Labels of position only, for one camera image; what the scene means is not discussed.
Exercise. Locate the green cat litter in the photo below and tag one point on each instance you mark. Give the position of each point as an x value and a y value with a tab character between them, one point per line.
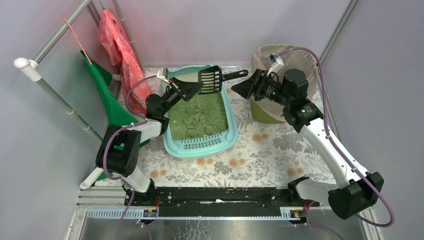
202	116

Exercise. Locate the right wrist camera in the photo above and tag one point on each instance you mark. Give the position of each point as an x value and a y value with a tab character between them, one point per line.
276	64

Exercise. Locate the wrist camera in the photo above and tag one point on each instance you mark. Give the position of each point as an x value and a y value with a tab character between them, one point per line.
162	74
276	64

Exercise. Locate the floral mat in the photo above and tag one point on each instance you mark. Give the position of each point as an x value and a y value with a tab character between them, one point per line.
264	155

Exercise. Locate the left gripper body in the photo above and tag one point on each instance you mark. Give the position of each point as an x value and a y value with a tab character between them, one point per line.
180	91

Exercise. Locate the bin with plastic liner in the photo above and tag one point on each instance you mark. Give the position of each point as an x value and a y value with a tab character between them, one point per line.
267	111

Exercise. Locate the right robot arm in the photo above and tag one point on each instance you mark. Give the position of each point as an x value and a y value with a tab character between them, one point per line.
356	189

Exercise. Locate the green cloth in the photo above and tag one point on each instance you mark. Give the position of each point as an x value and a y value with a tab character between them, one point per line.
109	99

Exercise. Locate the pink hanger rod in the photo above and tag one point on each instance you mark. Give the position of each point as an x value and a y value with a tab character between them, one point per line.
78	41

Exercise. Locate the white capped metal pole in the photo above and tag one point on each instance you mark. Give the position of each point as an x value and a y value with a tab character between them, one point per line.
29	68

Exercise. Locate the teal litter box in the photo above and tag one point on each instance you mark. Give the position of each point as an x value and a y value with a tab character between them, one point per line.
212	144

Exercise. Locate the pink patterned cloth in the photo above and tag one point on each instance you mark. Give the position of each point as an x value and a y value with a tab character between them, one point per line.
114	40

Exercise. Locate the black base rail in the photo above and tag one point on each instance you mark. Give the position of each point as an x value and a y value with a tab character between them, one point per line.
195	202

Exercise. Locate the black litter scoop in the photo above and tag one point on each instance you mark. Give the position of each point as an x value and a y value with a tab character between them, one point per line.
213	78

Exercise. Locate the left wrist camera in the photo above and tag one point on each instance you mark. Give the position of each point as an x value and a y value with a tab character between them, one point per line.
162	74

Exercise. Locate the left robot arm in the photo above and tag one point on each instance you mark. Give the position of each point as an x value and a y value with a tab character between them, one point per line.
156	126

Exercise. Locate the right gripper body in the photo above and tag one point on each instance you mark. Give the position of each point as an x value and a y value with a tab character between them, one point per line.
257	84

